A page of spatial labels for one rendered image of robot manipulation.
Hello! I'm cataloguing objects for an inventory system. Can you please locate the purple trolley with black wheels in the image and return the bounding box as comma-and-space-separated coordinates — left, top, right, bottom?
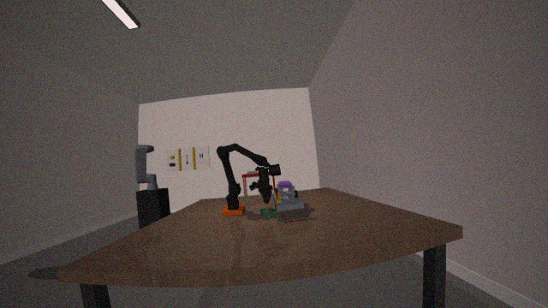
275, 181, 299, 198

